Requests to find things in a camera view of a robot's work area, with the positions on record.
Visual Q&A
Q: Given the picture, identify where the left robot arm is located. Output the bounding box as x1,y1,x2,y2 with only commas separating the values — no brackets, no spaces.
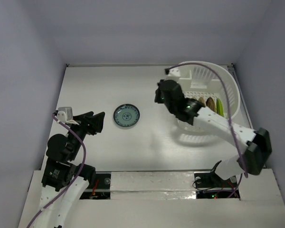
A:
32,107,105,228

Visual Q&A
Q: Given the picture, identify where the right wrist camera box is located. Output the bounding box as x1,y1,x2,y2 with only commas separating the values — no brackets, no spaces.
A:
164,67,181,83

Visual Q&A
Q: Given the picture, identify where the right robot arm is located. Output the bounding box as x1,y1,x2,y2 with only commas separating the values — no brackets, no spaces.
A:
154,80,272,186

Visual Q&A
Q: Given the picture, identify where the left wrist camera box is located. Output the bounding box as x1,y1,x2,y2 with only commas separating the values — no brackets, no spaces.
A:
56,107,74,124

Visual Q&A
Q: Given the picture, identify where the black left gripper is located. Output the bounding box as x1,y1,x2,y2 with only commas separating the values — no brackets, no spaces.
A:
68,110,105,159

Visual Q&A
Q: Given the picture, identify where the right base electronics bay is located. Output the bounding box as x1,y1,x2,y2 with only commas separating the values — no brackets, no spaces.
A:
192,171,240,199

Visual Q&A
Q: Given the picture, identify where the cream floral plate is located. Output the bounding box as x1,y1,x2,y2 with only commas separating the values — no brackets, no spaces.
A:
199,97,206,107

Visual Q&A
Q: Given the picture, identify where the green plate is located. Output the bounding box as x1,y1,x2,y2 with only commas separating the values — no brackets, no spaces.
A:
216,98,225,117

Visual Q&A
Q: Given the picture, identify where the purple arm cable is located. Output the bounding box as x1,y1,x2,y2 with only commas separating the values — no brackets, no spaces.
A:
27,111,87,228
165,61,249,199

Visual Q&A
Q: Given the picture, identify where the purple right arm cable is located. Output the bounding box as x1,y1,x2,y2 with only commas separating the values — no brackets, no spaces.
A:
165,61,249,199

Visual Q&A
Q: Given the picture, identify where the white foam strip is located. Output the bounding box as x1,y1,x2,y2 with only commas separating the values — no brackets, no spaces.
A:
110,171,196,200

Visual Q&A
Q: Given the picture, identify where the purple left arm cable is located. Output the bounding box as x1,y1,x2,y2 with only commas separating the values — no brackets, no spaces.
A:
27,111,87,228

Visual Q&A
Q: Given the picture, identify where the left base electronics bay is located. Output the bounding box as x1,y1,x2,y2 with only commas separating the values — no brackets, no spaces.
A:
80,172,111,200

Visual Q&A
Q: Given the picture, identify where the blue patterned plate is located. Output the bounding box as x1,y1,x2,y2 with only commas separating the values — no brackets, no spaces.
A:
113,104,140,128

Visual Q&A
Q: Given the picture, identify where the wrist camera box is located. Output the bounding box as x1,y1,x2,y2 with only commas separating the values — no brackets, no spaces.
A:
164,67,181,83
56,107,74,124

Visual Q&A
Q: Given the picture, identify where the white plastic dish rack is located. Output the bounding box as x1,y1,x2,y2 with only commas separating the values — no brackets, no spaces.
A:
174,61,242,133

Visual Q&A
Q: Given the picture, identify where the brown and yellow patterned plate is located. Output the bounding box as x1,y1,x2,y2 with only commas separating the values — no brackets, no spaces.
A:
206,97,217,113

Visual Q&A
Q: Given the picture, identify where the base electronics bay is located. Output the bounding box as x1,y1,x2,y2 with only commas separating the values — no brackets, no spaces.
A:
80,172,111,200
192,171,240,199

